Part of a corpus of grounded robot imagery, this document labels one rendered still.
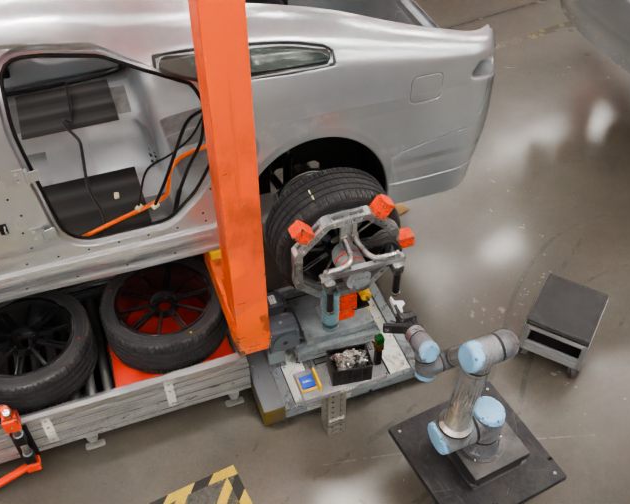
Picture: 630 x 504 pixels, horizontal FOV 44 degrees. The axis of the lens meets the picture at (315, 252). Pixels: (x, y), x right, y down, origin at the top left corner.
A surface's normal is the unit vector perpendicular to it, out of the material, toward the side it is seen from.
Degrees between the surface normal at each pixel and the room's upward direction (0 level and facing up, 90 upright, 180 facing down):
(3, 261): 92
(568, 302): 0
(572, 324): 0
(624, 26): 87
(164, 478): 0
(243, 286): 90
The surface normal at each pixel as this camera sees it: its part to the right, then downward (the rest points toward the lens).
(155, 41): 0.29, -0.07
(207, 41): 0.34, 0.67
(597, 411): 0.00, -0.70
